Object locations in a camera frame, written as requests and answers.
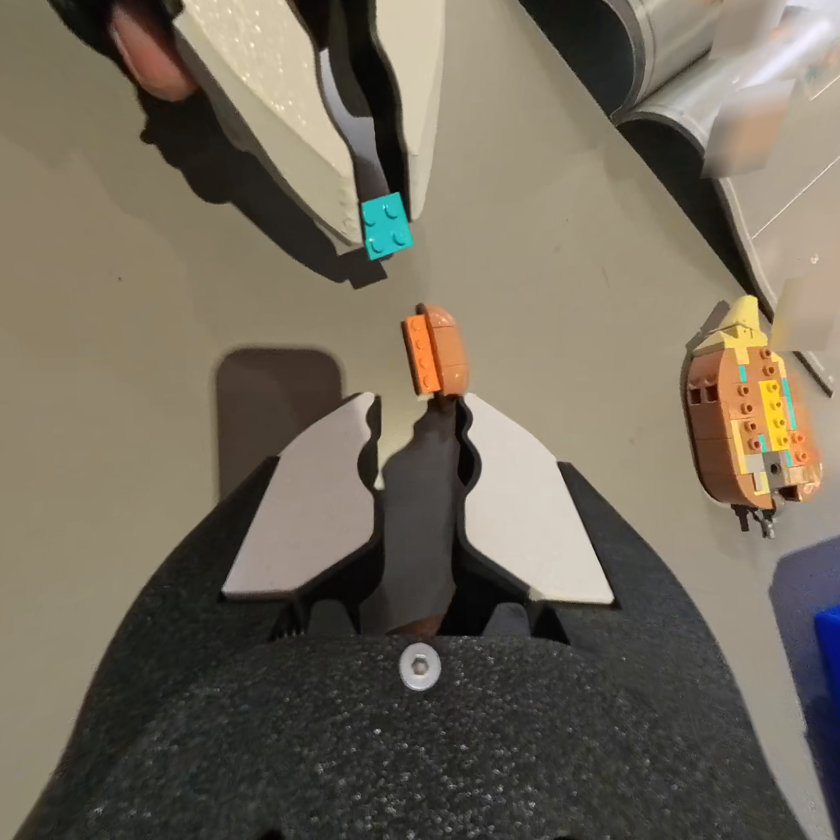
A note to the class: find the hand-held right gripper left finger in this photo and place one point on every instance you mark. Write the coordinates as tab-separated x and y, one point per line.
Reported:
308	518

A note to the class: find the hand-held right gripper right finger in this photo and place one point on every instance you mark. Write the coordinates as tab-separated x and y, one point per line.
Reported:
525	518

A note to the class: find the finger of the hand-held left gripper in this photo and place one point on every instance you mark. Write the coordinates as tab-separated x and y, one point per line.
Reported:
420	79
262	79

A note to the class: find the turquoise square plate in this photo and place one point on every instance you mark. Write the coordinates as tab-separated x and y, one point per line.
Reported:
387	226

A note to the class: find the brown curved slope brick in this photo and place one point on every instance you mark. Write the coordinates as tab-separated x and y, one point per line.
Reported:
449	348

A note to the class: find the orange brick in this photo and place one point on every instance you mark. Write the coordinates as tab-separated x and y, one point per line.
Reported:
420	354

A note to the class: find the brown tan brick-built model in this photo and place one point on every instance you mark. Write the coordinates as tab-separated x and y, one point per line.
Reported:
728	446

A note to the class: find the blue plastic bin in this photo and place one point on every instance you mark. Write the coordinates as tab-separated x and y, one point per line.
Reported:
828	682

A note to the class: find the grey desk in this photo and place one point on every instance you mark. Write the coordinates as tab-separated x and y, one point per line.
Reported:
131	262

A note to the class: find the grey open instruction booklet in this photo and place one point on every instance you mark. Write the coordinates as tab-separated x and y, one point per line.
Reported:
754	210

